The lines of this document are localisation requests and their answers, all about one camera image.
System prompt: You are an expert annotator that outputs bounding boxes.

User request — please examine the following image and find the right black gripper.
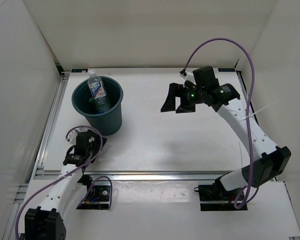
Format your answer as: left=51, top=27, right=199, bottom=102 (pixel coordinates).
left=160, top=83, right=206, bottom=114

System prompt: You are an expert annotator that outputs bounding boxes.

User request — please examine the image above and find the green plastic bottle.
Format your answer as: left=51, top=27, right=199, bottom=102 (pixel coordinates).
left=89, top=97, right=95, bottom=104

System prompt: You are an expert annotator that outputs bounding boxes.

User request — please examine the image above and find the white blue label bottle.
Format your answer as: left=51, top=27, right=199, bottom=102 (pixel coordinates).
left=87, top=70, right=111, bottom=114

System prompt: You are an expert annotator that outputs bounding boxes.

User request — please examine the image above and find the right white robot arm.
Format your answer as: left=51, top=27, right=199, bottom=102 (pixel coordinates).
left=160, top=80, right=292, bottom=200

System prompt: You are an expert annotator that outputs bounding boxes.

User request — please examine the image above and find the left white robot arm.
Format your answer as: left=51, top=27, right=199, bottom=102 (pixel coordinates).
left=23, top=130, right=107, bottom=240

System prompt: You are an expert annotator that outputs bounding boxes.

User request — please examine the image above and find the dark green plastic bin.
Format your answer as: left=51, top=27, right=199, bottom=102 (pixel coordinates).
left=71, top=76, right=124, bottom=136

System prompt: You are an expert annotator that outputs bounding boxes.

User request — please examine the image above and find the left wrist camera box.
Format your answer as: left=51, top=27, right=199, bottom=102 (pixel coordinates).
left=74, top=132, right=95, bottom=153

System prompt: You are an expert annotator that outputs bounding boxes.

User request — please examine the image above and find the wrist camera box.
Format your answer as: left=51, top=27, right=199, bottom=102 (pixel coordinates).
left=74, top=132, right=95, bottom=153
left=192, top=66, right=219, bottom=88

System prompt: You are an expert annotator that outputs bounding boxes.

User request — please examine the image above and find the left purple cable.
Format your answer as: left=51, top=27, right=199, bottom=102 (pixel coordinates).
left=14, top=126, right=113, bottom=240

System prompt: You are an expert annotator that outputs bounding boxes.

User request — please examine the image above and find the purple cable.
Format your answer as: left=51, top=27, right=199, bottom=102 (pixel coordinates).
left=14, top=126, right=113, bottom=240
left=179, top=37, right=260, bottom=210

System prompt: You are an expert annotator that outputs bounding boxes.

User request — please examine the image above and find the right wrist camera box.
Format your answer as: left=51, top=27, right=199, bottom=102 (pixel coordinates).
left=192, top=66, right=219, bottom=88

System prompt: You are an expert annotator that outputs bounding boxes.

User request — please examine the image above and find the aluminium table front rail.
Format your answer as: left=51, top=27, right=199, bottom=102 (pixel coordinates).
left=34, top=170, right=241, bottom=181

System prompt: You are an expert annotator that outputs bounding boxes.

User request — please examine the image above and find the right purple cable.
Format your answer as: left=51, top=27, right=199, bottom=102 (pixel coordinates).
left=179, top=37, right=260, bottom=210

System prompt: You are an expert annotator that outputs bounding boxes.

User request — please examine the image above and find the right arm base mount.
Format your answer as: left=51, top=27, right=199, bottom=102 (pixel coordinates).
left=193, top=183, right=240, bottom=212

